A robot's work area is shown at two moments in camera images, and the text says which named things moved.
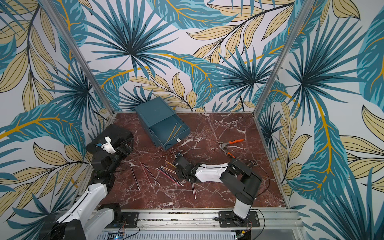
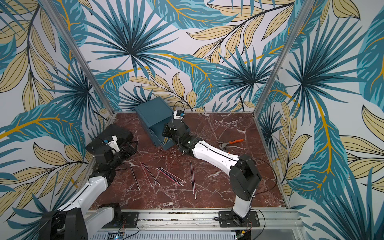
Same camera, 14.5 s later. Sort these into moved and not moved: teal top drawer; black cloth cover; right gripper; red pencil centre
Moved: right gripper
Not moved: teal top drawer; red pencil centre; black cloth cover
